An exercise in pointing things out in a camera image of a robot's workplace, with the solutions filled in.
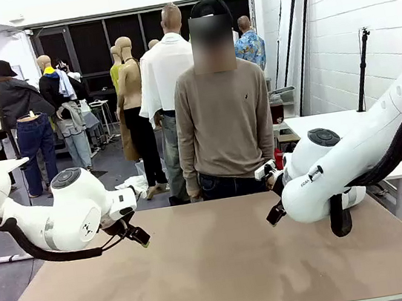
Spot mannequin in yellow-green shirt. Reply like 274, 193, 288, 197
106, 44, 128, 95

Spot white stool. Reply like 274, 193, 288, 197
88, 98, 116, 141

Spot white cloth on floor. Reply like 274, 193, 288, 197
113, 173, 151, 203

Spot wide black-framed white panel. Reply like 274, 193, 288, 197
283, 0, 331, 117

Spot mannequin in white shirt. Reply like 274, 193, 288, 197
125, 1, 215, 208

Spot mannequin with black hat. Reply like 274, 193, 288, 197
0, 53, 67, 204

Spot person's right hand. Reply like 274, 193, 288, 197
187, 185, 204, 204

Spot bare tan mannequin black trousers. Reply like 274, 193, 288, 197
105, 33, 171, 203

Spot narrow black-framed white panel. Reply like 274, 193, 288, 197
263, 0, 314, 90

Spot dark red container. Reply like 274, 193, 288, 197
269, 103, 287, 125

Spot person in beige sweater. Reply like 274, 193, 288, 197
157, 0, 283, 204

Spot black baseball cap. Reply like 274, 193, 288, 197
188, 0, 234, 22

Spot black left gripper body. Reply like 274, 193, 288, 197
99, 208, 140, 243

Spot mannequin in black yellow top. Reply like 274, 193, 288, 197
34, 49, 99, 176

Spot black left arm cable sleeve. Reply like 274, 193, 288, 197
0, 198, 141, 271

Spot black tripod stand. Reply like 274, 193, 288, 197
346, 26, 383, 113

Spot black right arm cable sleeve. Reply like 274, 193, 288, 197
312, 88, 402, 239

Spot black arm cable sleeve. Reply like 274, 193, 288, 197
0, 198, 141, 271
312, 88, 402, 239

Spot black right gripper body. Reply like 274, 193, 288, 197
266, 168, 293, 205

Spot person's left forearm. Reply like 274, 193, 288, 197
257, 121, 279, 167

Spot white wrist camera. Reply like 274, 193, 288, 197
108, 185, 140, 218
252, 159, 279, 182

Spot dark glass window wall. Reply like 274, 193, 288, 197
26, 0, 265, 107

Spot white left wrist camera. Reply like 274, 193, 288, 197
108, 185, 140, 218

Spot grey tray stack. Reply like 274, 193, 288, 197
268, 85, 298, 108

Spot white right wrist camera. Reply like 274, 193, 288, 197
252, 159, 279, 182

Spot mannequin in blue floral shirt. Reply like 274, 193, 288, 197
230, 13, 270, 76

